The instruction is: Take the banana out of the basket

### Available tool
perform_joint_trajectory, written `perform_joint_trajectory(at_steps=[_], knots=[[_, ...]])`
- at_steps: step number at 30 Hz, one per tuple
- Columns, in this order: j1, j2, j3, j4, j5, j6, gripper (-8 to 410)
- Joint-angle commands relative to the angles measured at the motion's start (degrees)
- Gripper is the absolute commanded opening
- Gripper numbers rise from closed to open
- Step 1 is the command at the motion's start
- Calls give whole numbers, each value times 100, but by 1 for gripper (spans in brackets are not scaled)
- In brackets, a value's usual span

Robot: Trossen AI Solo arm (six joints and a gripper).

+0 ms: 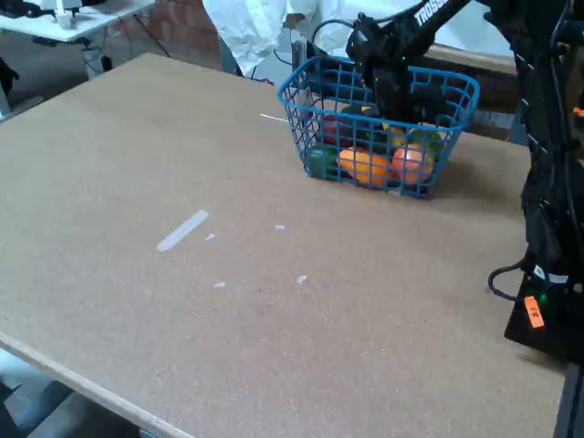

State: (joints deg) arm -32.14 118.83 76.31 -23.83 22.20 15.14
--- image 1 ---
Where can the dark red toy pomegranate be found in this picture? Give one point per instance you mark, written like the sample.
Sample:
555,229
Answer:
335,130

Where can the light green round toy fruit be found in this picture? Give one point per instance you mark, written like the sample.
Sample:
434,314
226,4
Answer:
431,141

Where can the dark green toy fruit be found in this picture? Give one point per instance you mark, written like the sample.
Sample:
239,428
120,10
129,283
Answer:
324,159

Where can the brown wooden bench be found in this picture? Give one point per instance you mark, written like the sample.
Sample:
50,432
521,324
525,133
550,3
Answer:
470,57

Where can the red orange round toy fruit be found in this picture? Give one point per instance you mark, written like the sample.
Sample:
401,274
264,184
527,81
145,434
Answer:
413,164

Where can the thin white strip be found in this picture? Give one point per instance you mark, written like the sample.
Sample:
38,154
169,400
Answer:
274,118

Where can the white crumpled sheet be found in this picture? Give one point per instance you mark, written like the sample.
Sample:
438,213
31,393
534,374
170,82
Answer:
246,27

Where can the small orange object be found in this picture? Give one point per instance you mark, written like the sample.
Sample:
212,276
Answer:
579,111

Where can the long white tape strip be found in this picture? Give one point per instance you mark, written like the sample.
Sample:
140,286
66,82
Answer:
182,230

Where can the orange label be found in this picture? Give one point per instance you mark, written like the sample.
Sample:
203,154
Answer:
534,312

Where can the black plug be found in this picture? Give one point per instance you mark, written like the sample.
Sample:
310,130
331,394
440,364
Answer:
107,63

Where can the white desk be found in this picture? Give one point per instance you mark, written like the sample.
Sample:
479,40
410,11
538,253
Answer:
91,20

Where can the white stand on desk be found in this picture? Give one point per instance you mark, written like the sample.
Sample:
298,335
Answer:
66,16

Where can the dark metal table leg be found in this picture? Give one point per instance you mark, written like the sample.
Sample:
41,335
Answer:
572,410

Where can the black camera box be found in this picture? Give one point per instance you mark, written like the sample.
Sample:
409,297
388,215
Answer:
365,38

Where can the grey post with red sticker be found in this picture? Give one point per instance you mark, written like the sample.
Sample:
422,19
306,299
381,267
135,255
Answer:
299,50

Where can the grey metal post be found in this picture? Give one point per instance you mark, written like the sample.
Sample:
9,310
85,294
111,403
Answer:
515,130

